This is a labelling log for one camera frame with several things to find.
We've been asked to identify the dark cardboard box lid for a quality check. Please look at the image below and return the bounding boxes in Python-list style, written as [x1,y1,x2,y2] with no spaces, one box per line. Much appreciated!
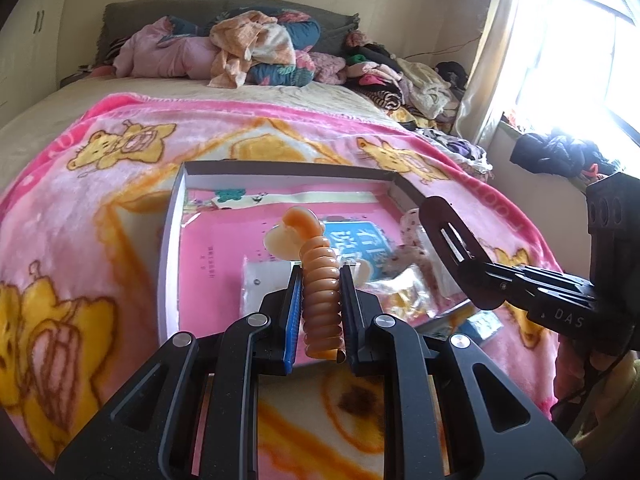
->
[155,159,476,346]

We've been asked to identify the black jacket on sill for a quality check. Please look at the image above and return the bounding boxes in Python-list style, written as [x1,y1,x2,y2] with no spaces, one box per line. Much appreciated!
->
[510,132,620,179]

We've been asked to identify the pink dotted fabric scrunchie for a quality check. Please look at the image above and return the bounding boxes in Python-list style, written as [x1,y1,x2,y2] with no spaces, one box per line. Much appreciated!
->
[384,208,446,280]

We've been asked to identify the pink cartoon bear blanket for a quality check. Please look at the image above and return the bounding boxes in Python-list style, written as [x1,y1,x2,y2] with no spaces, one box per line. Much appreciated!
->
[1,93,556,467]

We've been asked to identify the cream curtain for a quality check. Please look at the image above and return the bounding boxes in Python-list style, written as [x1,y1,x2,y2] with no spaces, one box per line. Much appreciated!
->
[454,0,523,148]

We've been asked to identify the orange white crumpled cloth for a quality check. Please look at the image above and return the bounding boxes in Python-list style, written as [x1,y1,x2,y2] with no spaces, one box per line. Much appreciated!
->
[208,10,296,89]

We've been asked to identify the clear plastic packet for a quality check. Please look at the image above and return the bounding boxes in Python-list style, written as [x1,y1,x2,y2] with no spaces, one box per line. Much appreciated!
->
[240,259,294,318]

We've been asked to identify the floral laundry basket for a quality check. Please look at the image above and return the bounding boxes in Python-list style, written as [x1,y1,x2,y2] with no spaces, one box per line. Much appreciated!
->
[418,128,492,182]

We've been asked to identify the white built-in wardrobe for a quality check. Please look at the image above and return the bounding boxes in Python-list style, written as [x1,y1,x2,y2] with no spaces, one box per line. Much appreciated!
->
[1,0,65,125]

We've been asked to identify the pink folded quilt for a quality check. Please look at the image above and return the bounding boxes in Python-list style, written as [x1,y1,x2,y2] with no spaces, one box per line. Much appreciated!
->
[113,15,220,80]

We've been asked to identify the dark grey headboard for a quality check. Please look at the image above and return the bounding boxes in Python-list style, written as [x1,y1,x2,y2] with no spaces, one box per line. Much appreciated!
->
[94,0,360,64]

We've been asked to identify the pile of mixed clothes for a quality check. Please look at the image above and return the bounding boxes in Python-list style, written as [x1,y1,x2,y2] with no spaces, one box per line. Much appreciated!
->
[341,30,469,133]

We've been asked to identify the bagged yellow rings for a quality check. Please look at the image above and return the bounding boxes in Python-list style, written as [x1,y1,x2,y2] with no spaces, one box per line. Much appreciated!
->
[366,263,436,321]

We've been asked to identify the peach spiral hair tie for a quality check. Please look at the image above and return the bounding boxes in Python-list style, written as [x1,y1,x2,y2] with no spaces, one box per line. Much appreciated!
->
[263,206,347,362]

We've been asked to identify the cream pearl claw clip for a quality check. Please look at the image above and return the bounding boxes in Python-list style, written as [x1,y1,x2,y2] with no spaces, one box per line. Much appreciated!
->
[349,259,373,288]

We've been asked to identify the blue rectangular eraser block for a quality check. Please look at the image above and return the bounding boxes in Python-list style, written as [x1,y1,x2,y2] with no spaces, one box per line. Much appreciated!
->
[457,310,503,347]

